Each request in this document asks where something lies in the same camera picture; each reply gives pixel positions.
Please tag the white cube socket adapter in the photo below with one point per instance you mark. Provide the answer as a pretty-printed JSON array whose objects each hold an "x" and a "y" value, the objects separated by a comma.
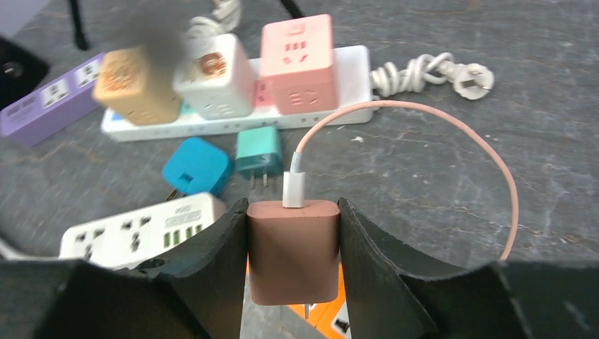
[{"x": 216, "y": 78}]

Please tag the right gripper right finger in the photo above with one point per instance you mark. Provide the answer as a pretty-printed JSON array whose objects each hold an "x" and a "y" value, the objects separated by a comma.
[{"x": 395, "y": 291}]

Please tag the teal charger cube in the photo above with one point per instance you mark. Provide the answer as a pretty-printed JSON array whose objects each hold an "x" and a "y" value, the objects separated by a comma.
[{"x": 259, "y": 154}]

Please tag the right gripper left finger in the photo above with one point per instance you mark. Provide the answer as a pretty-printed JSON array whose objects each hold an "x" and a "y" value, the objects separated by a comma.
[{"x": 195, "y": 290}]

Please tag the small pink charger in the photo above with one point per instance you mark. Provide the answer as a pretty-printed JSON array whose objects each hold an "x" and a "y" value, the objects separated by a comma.
[{"x": 293, "y": 252}]

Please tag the white power strip with USB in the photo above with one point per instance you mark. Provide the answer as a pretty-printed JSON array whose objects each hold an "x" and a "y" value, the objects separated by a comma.
[{"x": 127, "y": 239}]

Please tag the beige cube socket adapter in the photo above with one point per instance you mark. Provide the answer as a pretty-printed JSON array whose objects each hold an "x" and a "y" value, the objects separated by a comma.
[{"x": 136, "y": 89}]

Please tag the black perforated music stand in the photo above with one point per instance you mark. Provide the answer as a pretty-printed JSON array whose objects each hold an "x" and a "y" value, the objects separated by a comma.
[{"x": 226, "y": 13}]

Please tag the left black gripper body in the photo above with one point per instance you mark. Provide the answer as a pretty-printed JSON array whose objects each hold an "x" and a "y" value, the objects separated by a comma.
[{"x": 21, "y": 72}]

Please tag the purple power strip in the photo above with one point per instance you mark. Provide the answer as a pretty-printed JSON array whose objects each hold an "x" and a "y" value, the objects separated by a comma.
[{"x": 52, "y": 107}]

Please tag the white multicolour power strip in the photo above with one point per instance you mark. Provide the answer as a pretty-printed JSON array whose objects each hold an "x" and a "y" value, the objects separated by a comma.
[{"x": 354, "y": 87}]

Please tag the blue plug adapter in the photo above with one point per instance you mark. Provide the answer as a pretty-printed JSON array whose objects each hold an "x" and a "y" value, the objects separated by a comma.
[{"x": 197, "y": 166}]

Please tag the orange power strip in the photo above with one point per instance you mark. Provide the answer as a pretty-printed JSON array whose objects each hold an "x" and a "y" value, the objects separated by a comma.
[{"x": 326, "y": 320}]

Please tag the pink cube socket adapter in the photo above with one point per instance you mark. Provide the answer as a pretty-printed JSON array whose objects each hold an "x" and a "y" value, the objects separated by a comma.
[{"x": 297, "y": 64}]

